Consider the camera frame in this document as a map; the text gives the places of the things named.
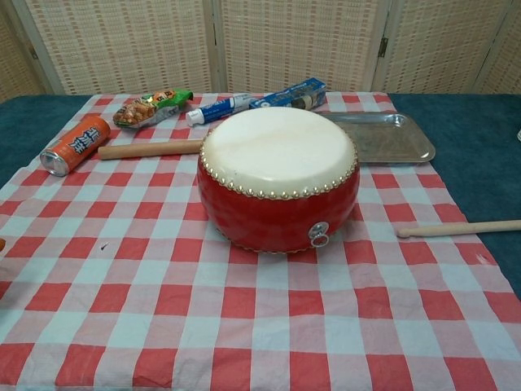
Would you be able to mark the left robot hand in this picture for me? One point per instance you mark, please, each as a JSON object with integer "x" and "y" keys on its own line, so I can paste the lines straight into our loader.
{"x": 2, "y": 244}

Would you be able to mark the wooden drumstick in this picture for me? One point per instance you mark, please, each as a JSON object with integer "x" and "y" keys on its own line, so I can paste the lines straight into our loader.
{"x": 460, "y": 229}

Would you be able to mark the red white checkered tablecloth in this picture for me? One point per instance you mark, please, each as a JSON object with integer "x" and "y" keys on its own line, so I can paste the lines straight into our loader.
{"x": 163, "y": 305}

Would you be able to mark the red Chinese drum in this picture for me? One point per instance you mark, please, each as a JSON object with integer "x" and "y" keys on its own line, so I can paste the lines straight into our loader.
{"x": 277, "y": 212}

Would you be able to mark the orange drink can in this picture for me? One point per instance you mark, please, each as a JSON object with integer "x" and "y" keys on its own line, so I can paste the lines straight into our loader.
{"x": 77, "y": 144}

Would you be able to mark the wooden rolling pin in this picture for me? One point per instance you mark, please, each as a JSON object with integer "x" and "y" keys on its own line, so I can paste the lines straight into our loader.
{"x": 146, "y": 149}

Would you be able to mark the green snack bag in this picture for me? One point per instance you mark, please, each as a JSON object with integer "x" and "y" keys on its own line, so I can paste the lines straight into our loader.
{"x": 140, "y": 111}

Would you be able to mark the blue white toothpaste tube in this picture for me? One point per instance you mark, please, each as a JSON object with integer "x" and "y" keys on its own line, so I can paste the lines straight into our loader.
{"x": 217, "y": 109}

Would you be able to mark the long blue carton box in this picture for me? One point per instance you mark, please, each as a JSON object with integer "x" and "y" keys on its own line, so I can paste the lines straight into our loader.
{"x": 289, "y": 94}

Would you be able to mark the woven folding screen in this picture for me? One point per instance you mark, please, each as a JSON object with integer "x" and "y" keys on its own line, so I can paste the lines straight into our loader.
{"x": 293, "y": 40}

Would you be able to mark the rectangular metal tray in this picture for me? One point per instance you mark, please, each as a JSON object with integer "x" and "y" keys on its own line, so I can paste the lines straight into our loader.
{"x": 390, "y": 140}

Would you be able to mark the brass screen hinge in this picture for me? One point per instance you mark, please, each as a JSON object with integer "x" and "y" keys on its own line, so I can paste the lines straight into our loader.
{"x": 382, "y": 47}

